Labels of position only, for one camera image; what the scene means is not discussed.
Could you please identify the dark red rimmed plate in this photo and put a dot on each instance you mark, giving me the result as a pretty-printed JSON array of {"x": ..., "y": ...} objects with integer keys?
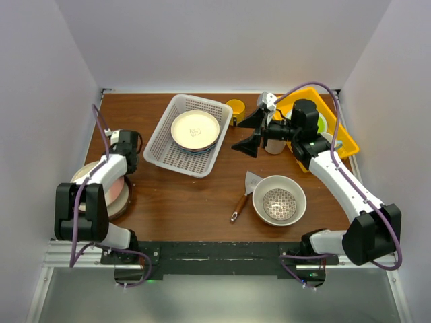
[{"x": 118, "y": 198}]

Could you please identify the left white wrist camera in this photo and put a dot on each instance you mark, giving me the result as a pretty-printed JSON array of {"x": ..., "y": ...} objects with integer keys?
[{"x": 113, "y": 136}]

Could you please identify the light blue mug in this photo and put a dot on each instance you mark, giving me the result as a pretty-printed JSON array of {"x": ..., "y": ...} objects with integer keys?
[{"x": 329, "y": 138}]

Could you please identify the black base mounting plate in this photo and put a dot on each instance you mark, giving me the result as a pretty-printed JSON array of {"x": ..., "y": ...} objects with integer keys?
[{"x": 216, "y": 258}]

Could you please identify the pink polka dot plate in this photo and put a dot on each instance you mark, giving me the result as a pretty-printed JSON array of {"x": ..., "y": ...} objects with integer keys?
[{"x": 202, "y": 148}]

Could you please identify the cream bear print plate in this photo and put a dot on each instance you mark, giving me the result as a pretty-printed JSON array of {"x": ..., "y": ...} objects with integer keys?
[{"x": 195, "y": 129}]

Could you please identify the white bowl patterned inside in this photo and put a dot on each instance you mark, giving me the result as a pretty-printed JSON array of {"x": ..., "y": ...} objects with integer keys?
[{"x": 279, "y": 201}]

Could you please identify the pink and cream plate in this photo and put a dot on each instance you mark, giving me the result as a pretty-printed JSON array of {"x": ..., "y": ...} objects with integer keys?
[{"x": 83, "y": 171}]

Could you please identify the yellow plastic tray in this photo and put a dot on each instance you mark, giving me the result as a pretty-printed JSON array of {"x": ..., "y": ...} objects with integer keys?
[{"x": 326, "y": 107}]

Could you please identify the yellow mug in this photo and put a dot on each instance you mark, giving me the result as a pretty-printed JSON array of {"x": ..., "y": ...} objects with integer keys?
[{"x": 238, "y": 111}]

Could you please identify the green plate white rim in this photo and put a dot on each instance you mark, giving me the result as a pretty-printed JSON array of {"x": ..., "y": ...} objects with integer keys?
[{"x": 322, "y": 124}]

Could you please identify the wooden handle metal scraper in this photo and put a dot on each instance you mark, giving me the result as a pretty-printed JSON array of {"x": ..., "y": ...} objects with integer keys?
[{"x": 251, "y": 181}]

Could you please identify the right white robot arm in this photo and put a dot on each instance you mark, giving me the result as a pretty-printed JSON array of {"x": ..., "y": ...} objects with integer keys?
[{"x": 375, "y": 227}]

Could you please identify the pink mug purple interior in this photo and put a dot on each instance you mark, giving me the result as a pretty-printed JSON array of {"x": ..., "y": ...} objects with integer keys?
[{"x": 275, "y": 147}]

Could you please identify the white perforated plastic basket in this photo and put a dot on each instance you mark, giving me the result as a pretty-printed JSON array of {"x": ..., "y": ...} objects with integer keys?
[{"x": 162, "y": 151}]

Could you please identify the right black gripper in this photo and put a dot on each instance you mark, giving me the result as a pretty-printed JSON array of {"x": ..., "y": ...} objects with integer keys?
[{"x": 249, "y": 147}]

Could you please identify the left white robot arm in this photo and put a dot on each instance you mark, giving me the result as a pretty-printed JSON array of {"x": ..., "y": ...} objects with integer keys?
[{"x": 80, "y": 207}]

